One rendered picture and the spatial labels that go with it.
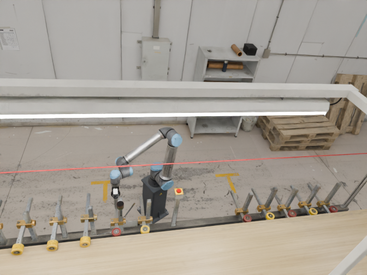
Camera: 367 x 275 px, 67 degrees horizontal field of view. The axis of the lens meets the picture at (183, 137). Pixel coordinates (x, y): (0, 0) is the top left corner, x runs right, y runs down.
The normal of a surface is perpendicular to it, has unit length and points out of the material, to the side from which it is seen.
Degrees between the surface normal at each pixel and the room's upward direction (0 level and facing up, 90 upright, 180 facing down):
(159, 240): 0
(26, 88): 90
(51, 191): 0
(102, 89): 90
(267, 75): 90
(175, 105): 61
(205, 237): 0
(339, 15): 90
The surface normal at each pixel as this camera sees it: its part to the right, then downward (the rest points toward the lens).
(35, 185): 0.12, -0.77
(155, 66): 0.19, 0.63
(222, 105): 0.23, 0.18
